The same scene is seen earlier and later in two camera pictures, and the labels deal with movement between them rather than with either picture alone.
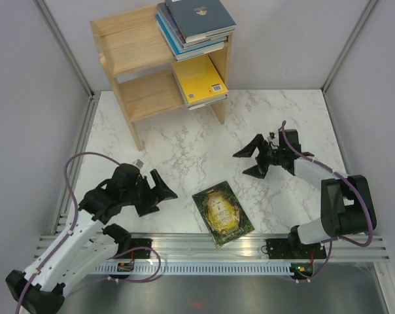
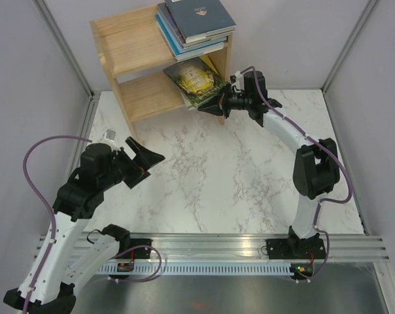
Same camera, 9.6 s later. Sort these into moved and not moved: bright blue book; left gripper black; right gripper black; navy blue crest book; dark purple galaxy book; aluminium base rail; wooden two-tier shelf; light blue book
Moved: left gripper black; right gripper black
Not moved: navy blue crest book; aluminium base rail; bright blue book; light blue book; dark purple galaxy book; wooden two-tier shelf
